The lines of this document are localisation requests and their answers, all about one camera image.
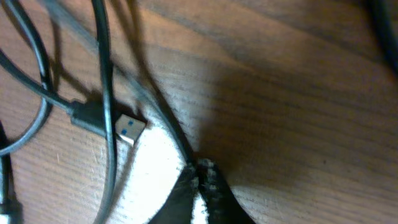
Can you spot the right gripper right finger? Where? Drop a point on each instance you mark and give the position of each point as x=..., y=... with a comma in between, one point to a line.
x=221, y=204

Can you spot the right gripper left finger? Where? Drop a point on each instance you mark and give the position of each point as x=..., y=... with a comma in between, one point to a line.
x=178, y=207

